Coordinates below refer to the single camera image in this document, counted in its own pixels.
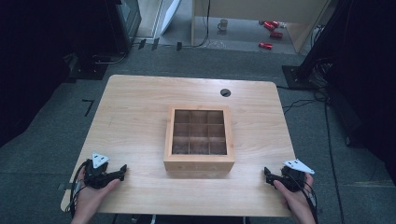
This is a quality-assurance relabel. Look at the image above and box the white board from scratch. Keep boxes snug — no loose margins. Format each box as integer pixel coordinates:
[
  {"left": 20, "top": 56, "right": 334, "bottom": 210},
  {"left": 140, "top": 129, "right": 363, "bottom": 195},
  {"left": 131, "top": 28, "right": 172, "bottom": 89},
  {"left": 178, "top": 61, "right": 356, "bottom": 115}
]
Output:
[{"left": 159, "top": 0, "right": 183, "bottom": 36}]

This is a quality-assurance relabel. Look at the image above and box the black stand with base plate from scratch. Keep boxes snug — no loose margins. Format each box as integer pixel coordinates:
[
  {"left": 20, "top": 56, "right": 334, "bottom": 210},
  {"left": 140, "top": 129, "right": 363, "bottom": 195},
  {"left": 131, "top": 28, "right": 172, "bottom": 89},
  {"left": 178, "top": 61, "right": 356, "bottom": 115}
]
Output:
[
  {"left": 281, "top": 0, "right": 356, "bottom": 91},
  {"left": 64, "top": 0, "right": 132, "bottom": 82}
]

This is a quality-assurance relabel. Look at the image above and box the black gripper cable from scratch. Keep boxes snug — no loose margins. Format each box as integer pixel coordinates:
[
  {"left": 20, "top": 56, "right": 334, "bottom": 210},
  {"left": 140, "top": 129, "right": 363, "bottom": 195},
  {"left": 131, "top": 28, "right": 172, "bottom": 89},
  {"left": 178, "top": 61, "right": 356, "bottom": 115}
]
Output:
[
  {"left": 295, "top": 176, "right": 319, "bottom": 224},
  {"left": 68, "top": 161, "right": 92, "bottom": 218}
]

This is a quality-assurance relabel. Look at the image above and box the person's left hand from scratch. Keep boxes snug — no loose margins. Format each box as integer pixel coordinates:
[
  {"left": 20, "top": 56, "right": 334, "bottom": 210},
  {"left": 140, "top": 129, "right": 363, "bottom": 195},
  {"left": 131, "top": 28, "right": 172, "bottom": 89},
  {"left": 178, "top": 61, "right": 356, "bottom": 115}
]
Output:
[{"left": 72, "top": 167, "right": 121, "bottom": 222}]

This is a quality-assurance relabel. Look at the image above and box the black tape corner mark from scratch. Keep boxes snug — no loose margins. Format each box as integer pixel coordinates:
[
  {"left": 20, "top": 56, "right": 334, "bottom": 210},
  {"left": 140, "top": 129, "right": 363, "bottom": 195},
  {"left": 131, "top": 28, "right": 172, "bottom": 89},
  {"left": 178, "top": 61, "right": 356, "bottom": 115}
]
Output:
[{"left": 81, "top": 99, "right": 95, "bottom": 118}]

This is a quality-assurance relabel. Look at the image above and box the person's right hand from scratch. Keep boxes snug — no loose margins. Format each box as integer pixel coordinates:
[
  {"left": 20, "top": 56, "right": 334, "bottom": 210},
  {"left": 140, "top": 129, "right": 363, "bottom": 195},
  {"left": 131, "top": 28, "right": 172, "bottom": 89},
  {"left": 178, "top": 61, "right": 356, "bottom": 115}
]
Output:
[{"left": 273, "top": 173, "right": 315, "bottom": 220}]

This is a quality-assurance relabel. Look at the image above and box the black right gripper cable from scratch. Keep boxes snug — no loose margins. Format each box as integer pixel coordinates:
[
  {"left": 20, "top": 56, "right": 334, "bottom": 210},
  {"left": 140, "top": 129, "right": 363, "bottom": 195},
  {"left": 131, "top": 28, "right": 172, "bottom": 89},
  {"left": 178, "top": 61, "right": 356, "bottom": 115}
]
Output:
[{"left": 295, "top": 176, "right": 319, "bottom": 224}]

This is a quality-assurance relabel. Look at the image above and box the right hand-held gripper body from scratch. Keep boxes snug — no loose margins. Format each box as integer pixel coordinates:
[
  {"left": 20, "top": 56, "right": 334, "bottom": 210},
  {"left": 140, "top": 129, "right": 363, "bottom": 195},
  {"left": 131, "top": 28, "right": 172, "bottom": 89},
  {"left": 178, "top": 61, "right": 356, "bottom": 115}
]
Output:
[{"left": 280, "top": 159, "right": 316, "bottom": 193}]

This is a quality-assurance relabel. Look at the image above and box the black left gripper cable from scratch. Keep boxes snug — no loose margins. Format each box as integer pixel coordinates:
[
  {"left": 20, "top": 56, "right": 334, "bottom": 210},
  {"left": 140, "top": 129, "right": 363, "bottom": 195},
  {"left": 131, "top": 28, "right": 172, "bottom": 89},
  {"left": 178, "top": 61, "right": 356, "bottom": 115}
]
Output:
[{"left": 68, "top": 161, "right": 92, "bottom": 218}]

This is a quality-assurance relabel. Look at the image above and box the wooden compartment box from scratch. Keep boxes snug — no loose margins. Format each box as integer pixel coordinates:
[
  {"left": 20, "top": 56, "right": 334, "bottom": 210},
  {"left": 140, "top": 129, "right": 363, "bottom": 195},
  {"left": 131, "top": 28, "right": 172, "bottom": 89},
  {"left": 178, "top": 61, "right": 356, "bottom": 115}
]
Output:
[{"left": 163, "top": 105, "right": 236, "bottom": 173}]

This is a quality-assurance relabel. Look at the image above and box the black floor cable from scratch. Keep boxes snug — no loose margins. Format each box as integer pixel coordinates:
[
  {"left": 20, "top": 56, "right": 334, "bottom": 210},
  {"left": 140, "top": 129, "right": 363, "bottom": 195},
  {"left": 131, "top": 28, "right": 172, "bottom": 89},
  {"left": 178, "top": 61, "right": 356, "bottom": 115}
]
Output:
[
  {"left": 183, "top": 0, "right": 212, "bottom": 49},
  {"left": 276, "top": 83, "right": 346, "bottom": 224}
]

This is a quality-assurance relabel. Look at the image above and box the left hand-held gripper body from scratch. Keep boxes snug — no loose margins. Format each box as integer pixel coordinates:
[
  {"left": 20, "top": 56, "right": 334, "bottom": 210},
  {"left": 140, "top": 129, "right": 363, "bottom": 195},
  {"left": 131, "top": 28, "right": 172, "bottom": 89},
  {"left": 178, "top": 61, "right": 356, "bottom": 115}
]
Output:
[{"left": 83, "top": 151, "right": 110, "bottom": 189}]

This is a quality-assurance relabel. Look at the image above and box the dark cabinet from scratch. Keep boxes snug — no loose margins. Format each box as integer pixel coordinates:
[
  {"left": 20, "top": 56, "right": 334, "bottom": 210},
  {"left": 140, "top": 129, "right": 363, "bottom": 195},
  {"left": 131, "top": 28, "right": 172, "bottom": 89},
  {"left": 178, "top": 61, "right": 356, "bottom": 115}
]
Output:
[{"left": 102, "top": 0, "right": 143, "bottom": 55}]

